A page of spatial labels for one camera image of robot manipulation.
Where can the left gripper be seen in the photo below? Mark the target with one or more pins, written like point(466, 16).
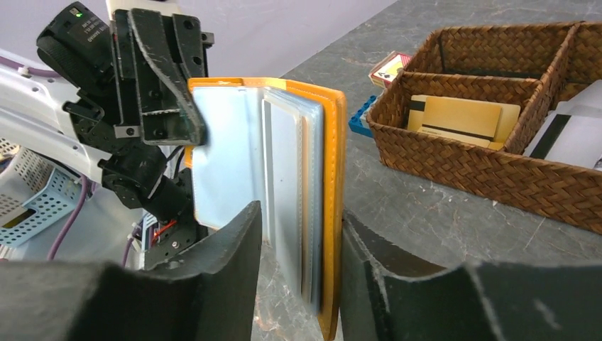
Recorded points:
point(131, 73)

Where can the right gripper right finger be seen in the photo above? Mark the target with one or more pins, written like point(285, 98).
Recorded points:
point(388, 293)

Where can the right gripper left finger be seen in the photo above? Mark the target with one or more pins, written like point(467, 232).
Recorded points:
point(207, 292)

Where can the yellow leather card holder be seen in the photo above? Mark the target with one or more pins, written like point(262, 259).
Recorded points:
point(283, 143)

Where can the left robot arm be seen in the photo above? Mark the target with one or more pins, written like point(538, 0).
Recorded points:
point(33, 116)

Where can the gold VIP cards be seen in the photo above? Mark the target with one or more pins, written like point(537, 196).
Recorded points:
point(481, 123)

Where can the silver cards pile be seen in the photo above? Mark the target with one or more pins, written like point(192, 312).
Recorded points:
point(571, 133)

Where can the pink card box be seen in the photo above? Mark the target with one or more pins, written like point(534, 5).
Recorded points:
point(384, 72)

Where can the perforated plastic crate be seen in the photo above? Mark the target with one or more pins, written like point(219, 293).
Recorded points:
point(34, 194)

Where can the blue toy brick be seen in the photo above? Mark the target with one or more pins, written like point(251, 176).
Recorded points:
point(358, 122)

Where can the brown woven basket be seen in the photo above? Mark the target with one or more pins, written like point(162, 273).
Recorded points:
point(535, 66)

